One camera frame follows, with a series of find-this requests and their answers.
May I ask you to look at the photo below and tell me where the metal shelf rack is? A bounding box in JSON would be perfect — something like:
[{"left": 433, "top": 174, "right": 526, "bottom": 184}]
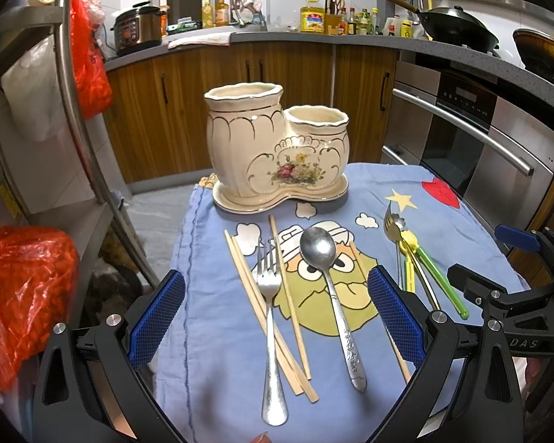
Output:
[{"left": 0, "top": 9, "right": 141, "bottom": 327}]

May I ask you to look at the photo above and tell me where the person left hand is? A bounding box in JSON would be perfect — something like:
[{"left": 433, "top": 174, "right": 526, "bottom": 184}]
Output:
[{"left": 250, "top": 432, "right": 272, "bottom": 443}]

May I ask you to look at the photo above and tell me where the yellow green plastic fork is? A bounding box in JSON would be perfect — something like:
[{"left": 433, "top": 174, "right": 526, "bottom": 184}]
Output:
[{"left": 401, "top": 230, "right": 469, "bottom": 320}]

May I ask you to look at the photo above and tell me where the electric pressure cooker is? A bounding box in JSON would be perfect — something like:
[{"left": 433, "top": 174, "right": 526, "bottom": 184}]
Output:
[{"left": 111, "top": 1, "right": 165, "bottom": 57}]

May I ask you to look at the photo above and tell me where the wooden knife block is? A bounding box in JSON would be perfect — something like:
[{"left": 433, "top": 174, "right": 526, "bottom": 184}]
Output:
[{"left": 324, "top": 13, "right": 345, "bottom": 36}]

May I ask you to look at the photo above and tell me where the cream ceramic utensil holder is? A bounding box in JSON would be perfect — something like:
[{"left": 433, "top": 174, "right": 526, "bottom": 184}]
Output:
[{"left": 204, "top": 82, "right": 350, "bottom": 214}]

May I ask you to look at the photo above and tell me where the large silver spoon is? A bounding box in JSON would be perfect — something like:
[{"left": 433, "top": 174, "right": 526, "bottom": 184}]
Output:
[{"left": 300, "top": 227, "right": 367, "bottom": 393}]

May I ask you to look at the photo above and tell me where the red plastic bag hanging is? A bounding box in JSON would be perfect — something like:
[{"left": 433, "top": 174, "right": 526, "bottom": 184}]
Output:
[{"left": 70, "top": 0, "right": 113, "bottom": 120}]

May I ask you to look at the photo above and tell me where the silver fork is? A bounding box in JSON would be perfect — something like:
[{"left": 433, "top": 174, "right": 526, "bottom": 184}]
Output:
[{"left": 256, "top": 240, "right": 288, "bottom": 427}]

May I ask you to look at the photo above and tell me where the yellow oil bottle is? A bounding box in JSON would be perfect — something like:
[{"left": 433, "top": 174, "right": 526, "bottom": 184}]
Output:
[{"left": 300, "top": 6, "right": 325, "bottom": 34}]

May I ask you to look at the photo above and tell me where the built-in oven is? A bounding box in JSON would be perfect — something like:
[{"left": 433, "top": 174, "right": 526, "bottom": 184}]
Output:
[{"left": 381, "top": 61, "right": 554, "bottom": 231}]

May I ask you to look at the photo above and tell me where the white dish towel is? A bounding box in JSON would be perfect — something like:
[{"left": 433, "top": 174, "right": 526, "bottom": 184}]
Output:
[{"left": 167, "top": 31, "right": 233, "bottom": 51}]

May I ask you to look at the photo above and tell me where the blue cartoon cloth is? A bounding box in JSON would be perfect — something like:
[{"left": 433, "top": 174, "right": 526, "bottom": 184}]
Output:
[{"left": 154, "top": 161, "right": 530, "bottom": 443}]

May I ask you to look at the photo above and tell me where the wooden chopstick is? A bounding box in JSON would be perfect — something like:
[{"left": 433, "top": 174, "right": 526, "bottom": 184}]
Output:
[
  {"left": 350, "top": 243, "right": 411, "bottom": 383},
  {"left": 268, "top": 214, "right": 311, "bottom": 380},
  {"left": 230, "top": 234, "right": 320, "bottom": 404},
  {"left": 224, "top": 229, "right": 305, "bottom": 397}
]

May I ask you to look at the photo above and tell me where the brown frying pan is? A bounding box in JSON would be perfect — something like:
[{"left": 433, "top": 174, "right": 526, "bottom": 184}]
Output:
[{"left": 512, "top": 28, "right": 554, "bottom": 84}]

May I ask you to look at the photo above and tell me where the black wok with lid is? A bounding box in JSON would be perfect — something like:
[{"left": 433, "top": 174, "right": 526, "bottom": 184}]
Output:
[{"left": 386, "top": 0, "right": 498, "bottom": 53}]

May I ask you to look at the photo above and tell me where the gold fork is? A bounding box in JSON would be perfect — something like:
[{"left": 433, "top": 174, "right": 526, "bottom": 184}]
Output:
[{"left": 383, "top": 205, "right": 441, "bottom": 310}]

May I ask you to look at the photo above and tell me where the red plastic bag lower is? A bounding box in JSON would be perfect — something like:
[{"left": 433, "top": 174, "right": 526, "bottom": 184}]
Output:
[{"left": 0, "top": 226, "right": 80, "bottom": 392}]

